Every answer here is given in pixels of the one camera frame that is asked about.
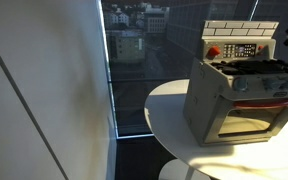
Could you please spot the grey toy stove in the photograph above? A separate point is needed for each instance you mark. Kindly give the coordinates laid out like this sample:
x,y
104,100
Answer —
x,y
204,100

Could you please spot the black burner grate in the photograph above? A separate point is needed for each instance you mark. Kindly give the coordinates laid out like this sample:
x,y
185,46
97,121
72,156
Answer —
x,y
254,66

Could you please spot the black keypad display panel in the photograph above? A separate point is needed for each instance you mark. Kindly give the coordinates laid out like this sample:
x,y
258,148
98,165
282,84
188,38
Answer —
x,y
240,50

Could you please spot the white brick backsplash panel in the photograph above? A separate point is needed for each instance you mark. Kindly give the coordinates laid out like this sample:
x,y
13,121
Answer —
x,y
239,28

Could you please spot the large red knob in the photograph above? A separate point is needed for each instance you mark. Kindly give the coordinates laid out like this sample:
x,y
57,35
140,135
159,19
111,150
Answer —
x,y
213,51

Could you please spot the grey oven door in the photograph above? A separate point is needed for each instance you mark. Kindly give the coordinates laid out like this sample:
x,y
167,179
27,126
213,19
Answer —
x,y
217,136

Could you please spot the white building outside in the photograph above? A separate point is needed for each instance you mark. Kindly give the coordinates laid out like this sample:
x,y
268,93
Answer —
x,y
156,20

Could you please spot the green building outside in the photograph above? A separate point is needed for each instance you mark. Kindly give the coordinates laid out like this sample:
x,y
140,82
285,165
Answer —
x,y
129,46

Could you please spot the white round table base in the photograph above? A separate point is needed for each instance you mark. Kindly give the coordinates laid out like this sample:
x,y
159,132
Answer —
x,y
174,171

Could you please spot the window frame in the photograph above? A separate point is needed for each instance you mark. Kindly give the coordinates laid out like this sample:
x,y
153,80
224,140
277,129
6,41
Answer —
x,y
112,100

